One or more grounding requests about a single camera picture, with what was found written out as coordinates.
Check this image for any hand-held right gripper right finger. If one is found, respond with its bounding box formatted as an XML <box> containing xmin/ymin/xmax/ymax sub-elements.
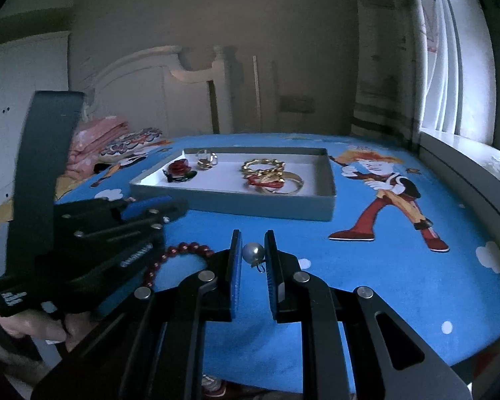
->
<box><xmin>263</xmin><ymin>229</ymin><xmax>473</xmax><ymax>400</ymax></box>

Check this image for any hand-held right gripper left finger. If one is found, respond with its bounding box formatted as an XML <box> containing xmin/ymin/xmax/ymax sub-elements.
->
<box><xmin>31</xmin><ymin>229</ymin><xmax>244</xmax><ymax>400</ymax></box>

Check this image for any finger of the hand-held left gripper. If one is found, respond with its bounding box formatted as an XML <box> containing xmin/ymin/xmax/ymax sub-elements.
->
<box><xmin>54</xmin><ymin>196</ymin><xmax>189</xmax><ymax>228</ymax></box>
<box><xmin>73</xmin><ymin>221</ymin><xmax>168</xmax><ymax>260</ymax></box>

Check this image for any pearl earring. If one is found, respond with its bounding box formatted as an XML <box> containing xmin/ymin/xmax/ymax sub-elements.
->
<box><xmin>242</xmin><ymin>242</ymin><xmax>269</xmax><ymax>271</ymax></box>

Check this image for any red flower hair clip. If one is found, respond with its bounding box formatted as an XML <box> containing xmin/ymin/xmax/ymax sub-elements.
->
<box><xmin>163</xmin><ymin>159</ymin><xmax>194</xmax><ymax>183</ymax></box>

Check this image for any red bead bracelet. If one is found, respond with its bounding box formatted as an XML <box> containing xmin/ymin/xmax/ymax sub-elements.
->
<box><xmin>144</xmin><ymin>241</ymin><xmax>215</xmax><ymax>290</ymax></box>

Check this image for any grey shallow box tray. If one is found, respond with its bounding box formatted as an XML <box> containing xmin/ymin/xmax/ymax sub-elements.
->
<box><xmin>129</xmin><ymin>147</ymin><xmax>337</xmax><ymax>221</ymax></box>

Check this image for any gold bangle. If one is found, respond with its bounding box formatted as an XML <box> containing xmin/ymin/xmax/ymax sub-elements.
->
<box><xmin>256</xmin><ymin>171</ymin><xmax>305</xmax><ymax>195</ymax></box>

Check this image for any red string bracelet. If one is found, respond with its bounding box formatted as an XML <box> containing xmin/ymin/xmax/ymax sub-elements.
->
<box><xmin>246</xmin><ymin>173</ymin><xmax>285</xmax><ymax>191</ymax></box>

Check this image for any gold bamboo link bracelet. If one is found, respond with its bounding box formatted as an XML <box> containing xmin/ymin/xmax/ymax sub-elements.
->
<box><xmin>239</xmin><ymin>157</ymin><xmax>286</xmax><ymax>176</ymax></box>

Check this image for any person's left hand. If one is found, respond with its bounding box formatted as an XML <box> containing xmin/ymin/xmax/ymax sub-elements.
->
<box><xmin>0</xmin><ymin>300</ymin><xmax>101</xmax><ymax>353</ymax></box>

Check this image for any patterned round pillow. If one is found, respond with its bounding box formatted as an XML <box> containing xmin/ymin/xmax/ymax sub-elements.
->
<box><xmin>99</xmin><ymin>128</ymin><xmax>164</xmax><ymax>157</ymax></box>

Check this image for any pink folded blanket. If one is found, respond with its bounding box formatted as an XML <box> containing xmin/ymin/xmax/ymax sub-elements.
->
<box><xmin>64</xmin><ymin>117</ymin><xmax>130</xmax><ymax>180</ymax></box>

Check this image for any white wardrobe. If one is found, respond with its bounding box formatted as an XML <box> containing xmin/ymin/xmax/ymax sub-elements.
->
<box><xmin>0</xmin><ymin>31</ymin><xmax>71</xmax><ymax>217</ymax></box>

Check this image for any blue cartoon printed sheet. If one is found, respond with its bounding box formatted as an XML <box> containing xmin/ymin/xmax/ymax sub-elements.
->
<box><xmin>54</xmin><ymin>132</ymin><xmax>500</xmax><ymax>392</ymax></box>

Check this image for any white bed headboard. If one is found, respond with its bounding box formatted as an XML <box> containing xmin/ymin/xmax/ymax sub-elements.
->
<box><xmin>73</xmin><ymin>46</ymin><xmax>238</xmax><ymax>138</ymax></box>

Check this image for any grey window sill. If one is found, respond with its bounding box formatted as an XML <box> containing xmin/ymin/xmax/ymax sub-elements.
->
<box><xmin>417</xmin><ymin>131</ymin><xmax>500</xmax><ymax>251</ymax></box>

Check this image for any grey striped curtain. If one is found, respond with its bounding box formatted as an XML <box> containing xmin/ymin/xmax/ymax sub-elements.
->
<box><xmin>352</xmin><ymin>0</ymin><xmax>496</xmax><ymax>146</ymax></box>

